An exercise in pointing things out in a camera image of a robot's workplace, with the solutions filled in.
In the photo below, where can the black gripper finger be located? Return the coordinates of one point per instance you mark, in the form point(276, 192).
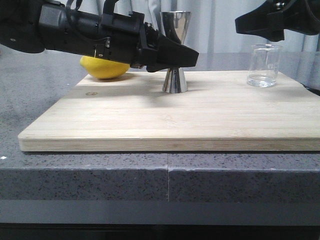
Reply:
point(170, 54)
point(266, 21)

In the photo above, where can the steel double jigger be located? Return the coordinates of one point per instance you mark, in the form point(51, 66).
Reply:
point(175, 26)

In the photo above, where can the clear glass beaker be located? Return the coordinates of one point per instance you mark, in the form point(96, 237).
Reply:
point(264, 65)

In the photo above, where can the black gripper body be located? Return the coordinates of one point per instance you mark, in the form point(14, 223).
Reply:
point(110, 36)
point(302, 16)

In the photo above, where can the light wooden cutting board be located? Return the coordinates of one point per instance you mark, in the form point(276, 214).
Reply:
point(219, 112)

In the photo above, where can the grey curtain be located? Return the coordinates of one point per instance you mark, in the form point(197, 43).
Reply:
point(212, 25)

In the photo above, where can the black metal board handle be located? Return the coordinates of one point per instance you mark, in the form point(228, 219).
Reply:
point(312, 90)

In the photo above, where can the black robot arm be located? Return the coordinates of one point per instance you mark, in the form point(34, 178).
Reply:
point(33, 26)

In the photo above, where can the yellow lemon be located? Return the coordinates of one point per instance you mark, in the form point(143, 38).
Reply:
point(103, 69)

